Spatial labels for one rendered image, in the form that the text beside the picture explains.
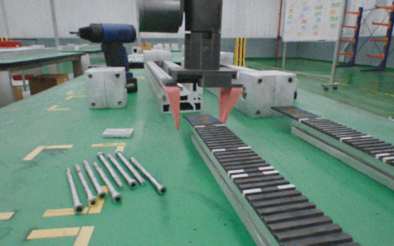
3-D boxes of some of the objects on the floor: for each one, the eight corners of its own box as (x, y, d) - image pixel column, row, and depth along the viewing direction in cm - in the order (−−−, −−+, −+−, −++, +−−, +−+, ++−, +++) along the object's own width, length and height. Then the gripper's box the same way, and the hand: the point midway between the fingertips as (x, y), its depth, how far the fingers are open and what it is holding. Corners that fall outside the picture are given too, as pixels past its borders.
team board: (272, 81, 676) (279, -5, 617) (288, 81, 697) (295, -3, 639) (323, 91, 547) (338, -17, 489) (340, 89, 568) (357, -14, 510)
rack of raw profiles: (331, 67, 1081) (340, 6, 1015) (352, 66, 1091) (362, 7, 1025) (399, 77, 768) (418, -9, 702) (428, 77, 778) (449, -8, 712)
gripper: (165, 30, 38) (166, 135, 42) (248, 32, 41) (240, 132, 45) (161, 31, 44) (161, 123, 49) (232, 34, 47) (227, 121, 51)
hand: (200, 123), depth 47 cm, fingers open, 8 cm apart
